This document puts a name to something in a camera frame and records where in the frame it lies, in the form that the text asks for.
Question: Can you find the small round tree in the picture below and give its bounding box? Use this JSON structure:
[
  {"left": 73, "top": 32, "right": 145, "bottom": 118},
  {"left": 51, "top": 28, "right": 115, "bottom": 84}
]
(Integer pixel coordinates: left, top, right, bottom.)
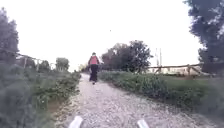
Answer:
[{"left": 55, "top": 57, "right": 70, "bottom": 72}]

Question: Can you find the tall dark tree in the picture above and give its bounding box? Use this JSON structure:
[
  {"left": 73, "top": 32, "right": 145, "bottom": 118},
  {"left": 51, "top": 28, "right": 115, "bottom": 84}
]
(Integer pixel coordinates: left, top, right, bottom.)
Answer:
[
  {"left": 0, "top": 7, "right": 20, "bottom": 64},
  {"left": 183, "top": 0, "right": 224, "bottom": 75}
]

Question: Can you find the pole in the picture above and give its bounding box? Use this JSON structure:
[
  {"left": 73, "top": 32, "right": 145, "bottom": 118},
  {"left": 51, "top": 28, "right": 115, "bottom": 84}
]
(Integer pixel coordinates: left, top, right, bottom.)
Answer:
[{"left": 158, "top": 47, "right": 163, "bottom": 68}]

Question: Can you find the wooden rail fence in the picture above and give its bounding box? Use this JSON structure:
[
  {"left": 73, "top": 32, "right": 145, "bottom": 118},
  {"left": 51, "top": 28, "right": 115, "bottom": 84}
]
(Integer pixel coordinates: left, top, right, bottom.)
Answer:
[
  {"left": 0, "top": 49, "right": 46, "bottom": 71},
  {"left": 146, "top": 62, "right": 214, "bottom": 78}
]

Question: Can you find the person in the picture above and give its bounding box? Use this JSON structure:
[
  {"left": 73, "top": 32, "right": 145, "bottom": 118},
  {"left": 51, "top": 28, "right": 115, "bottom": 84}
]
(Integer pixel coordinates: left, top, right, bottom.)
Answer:
[{"left": 87, "top": 52, "right": 101, "bottom": 85}]

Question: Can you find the robot's own part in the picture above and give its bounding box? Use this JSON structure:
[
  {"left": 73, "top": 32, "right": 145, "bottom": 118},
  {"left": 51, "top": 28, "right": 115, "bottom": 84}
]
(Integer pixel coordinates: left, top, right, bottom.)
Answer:
[
  {"left": 136, "top": 119, "right": 150, "bottom": 128},
  {"left": 68, "top": 115, "right": 84, "bottom": 128}
]

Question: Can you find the grey gravel path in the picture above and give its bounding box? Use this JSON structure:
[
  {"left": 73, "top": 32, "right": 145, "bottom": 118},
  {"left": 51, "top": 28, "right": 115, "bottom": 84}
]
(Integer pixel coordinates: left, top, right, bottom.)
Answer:
[{"left": 53, "top": 72, "right": 221, "bottom": 128}]

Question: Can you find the weedy green verge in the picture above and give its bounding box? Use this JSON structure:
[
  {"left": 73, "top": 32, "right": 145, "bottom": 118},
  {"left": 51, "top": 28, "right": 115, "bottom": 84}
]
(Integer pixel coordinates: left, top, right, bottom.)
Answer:
[
  {"left": 0, "top": 61, "right": 82, "bottom": 128},
  {"left": 98, "top": 69, "right": 224, "bottom": 118}
]

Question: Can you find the dark leafy tree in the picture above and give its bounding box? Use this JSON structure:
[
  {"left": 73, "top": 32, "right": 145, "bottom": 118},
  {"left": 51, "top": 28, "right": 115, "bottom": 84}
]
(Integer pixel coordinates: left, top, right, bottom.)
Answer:
[{"left": 100, "top": 40, "right": 154, "bottom": 74}]

